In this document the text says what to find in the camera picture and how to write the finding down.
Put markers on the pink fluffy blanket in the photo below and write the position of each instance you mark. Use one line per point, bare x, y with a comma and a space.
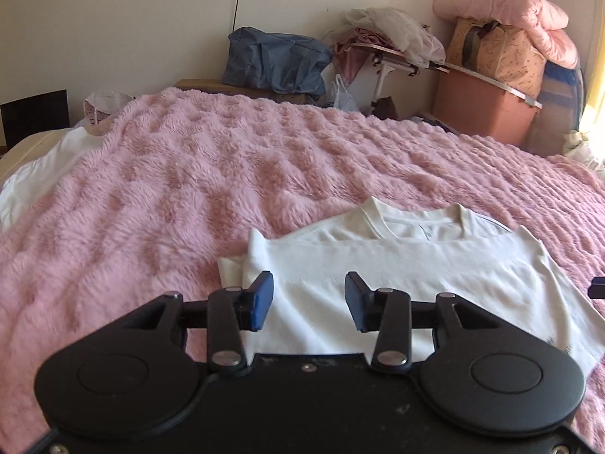
189, 189

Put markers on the patterned brown bag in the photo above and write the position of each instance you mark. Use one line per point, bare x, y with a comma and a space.
501, 52

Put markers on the pile of clothes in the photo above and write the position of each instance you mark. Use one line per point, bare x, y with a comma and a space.
387, 28

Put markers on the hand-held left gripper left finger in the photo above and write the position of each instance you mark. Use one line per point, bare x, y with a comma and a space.
262, 300

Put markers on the pink storage box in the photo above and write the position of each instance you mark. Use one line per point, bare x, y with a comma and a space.
472, 108

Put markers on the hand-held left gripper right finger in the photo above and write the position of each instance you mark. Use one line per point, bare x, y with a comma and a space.
357, 300

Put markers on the white printed sweatshirt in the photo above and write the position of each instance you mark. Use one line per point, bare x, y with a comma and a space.
401, 265

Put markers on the pink folded comforter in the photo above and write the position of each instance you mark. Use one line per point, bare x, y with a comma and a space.
510, 9

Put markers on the white cloth under blanket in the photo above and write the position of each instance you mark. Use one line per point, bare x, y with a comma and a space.
42, 170

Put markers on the blue striped bag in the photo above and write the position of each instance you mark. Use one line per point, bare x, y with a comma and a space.
560, 99

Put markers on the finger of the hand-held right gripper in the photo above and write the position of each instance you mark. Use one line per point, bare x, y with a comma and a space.
599, 288

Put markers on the white paper bag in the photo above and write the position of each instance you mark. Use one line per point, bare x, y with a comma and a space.
106, 106

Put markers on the beige mattress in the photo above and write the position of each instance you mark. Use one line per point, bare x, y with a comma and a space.
23, 149

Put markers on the blue fabric bag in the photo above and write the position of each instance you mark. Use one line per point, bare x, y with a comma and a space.
274, 59

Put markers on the black panel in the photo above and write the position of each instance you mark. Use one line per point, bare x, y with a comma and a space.
33, 116

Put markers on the clear plastic bag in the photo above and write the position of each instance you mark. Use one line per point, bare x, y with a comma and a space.
344, 97

